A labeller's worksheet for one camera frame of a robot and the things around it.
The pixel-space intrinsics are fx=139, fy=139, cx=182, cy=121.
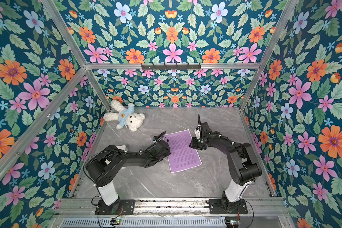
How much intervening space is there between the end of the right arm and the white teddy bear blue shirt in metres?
0.44

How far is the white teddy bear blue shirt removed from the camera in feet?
3.42

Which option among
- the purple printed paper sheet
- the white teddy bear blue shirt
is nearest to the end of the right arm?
the purple printed paper sheet

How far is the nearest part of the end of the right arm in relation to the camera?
692 millimetres

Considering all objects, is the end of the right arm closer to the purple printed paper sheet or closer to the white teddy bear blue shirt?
the purple printed paper sheet
